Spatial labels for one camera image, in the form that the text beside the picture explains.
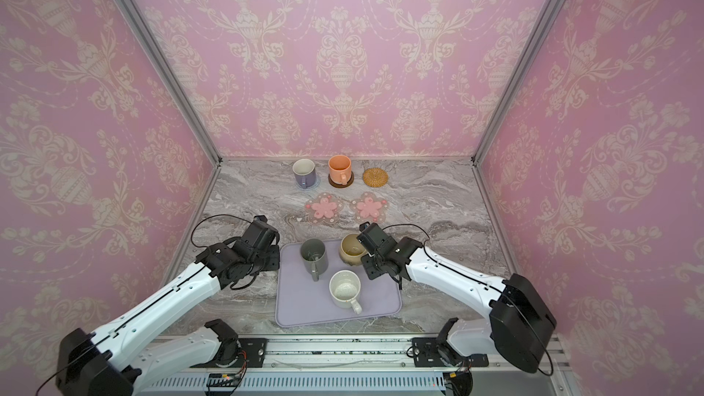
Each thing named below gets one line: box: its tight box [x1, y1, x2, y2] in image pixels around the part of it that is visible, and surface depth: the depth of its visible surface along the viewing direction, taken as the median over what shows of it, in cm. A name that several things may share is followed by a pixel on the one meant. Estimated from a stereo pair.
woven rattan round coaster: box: [363, 166, 390, 188], surface depth 116 cm
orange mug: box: [328, 154, 352, 187], surface depth 108 cm
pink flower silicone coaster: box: [349, 191, 389, 225], surface depth 108 cm
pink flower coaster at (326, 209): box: [304, 192, 345, 225], surface depth 108 cm
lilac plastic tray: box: [275, 239, 403, 328], surface depth 84 cm
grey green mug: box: [299, 237, 329, 282], surface depth 87 cm
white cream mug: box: [328, 269, 363, 316], surface depth 80 cm
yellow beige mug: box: [339, 232, 368, 267], surface depth 87 cm
